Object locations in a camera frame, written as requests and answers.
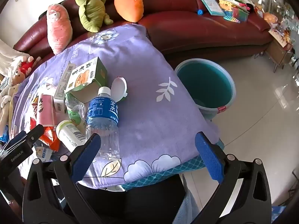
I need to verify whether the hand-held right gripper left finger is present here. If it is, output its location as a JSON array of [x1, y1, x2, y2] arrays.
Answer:
[[22, 133, 103, 224]]

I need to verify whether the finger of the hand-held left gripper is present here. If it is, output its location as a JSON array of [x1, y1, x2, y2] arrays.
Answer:
[[24, 124, 45, 145], [5, 131, 28, 150]]

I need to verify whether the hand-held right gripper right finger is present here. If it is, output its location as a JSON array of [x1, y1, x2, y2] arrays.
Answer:
[[195, 131, 272, 224]]

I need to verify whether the teal plastic bucket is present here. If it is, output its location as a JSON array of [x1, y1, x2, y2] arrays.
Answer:
[[174, 58, 236, 122]]

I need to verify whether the orange snack bag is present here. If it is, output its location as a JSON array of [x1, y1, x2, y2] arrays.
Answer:
[[38, 126, 61, 152]]

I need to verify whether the small blue white packet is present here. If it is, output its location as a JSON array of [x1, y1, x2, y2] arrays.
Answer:
[[35, 146, 53, 162]]

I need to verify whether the white pill bottle green cap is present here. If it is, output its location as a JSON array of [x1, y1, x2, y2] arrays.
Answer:
[[56, 120, 87, 153]]

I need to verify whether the pink paper carton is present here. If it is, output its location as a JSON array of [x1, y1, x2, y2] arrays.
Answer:
[[37, 93, 58, 126]]

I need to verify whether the white rabbit plush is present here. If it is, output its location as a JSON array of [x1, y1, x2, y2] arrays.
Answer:
[[0, 84, 19, 131]]

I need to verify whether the small white barcode box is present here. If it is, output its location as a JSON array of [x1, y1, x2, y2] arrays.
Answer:
[[53, 97, 67, 113]]

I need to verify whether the clear water bottle blue label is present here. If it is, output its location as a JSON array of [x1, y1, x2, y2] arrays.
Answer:
[[84, 86, 121, 160]]

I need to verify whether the teal patterned tablecloth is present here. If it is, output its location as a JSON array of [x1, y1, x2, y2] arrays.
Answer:
[[121, 138, 226, 190]]

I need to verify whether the grey-blue trouser leg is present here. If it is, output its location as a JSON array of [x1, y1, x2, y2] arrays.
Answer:
[[173, 175, 202, 224]]

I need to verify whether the long white box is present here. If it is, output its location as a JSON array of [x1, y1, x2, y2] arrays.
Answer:
[[54, 62, 77, 99]]

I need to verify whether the beige bear plush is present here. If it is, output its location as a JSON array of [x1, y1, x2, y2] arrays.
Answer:
[[9, 70, 27, 87]]

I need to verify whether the black garment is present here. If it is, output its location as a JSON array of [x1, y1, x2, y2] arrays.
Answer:
[[77, 173, 187, 224]]

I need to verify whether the purple floral blanket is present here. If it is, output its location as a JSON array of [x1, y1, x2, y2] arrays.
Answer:
[[9, 23, 221, 189]]

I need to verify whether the green and white carton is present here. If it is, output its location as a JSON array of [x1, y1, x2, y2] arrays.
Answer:
[[64, 57, 108, 103]]

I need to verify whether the white round plastic capsule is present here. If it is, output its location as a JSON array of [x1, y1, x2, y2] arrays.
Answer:
[[110, 76, 128, 102]]

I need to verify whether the white cloth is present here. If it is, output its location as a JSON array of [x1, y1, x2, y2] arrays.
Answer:
[[0, 38, 28, 75]]

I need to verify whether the pink plush toy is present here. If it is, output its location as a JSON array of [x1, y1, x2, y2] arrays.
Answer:
[[46, 4, 73, 55]]

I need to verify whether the wooden side cabinet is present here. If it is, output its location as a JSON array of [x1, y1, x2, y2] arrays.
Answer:
[[266, 29, 295, 73]]

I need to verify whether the dark red leather sofa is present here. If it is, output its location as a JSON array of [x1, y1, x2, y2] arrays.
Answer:
[[13, 0, 274, 62]]

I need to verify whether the green dinosaur plush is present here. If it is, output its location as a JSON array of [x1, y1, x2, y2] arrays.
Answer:
[[75, 0, 114, 32]]

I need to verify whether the light blue picture book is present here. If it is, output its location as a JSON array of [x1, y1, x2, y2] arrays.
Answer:
[[200, 0, 225, 16]]

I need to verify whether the orange plush on cabinet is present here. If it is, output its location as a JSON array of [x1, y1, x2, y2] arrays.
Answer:
[[264, 13, 278, 24]]

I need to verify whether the pile of colourful toys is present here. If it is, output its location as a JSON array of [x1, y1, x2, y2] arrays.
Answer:
[[218, 0, 251, 24]]

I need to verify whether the orange carrot plush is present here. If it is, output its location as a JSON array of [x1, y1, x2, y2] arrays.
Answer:
[[114, 0, 144, 23]]

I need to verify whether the glass display cabinet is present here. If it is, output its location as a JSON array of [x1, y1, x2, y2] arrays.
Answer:
[[262, 0, 299, 42]]

